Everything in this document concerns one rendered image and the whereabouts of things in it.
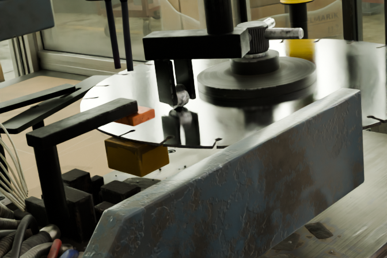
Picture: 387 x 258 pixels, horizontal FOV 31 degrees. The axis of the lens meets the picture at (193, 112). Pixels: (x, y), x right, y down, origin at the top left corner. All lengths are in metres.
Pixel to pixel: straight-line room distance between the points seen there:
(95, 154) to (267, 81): 0.53
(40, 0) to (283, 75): 0.26
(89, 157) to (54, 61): 0.63
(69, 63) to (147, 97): 1.01
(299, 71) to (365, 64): 0.08
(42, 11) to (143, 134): 0.23
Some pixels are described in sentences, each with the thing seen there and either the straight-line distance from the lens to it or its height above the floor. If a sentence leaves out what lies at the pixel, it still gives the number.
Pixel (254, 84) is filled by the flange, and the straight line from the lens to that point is 0.62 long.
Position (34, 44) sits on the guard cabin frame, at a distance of 1.75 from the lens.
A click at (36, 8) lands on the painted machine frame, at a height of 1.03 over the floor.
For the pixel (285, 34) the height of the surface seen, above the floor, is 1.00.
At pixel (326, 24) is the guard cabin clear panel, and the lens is 1.17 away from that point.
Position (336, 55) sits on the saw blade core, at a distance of 0.73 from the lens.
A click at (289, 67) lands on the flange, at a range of 0.66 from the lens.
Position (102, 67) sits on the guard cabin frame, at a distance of 1.56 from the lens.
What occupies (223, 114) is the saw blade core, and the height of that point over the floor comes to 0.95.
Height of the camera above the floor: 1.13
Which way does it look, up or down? 18 degrees down
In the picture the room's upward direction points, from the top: 7 degrees counter-clockwise
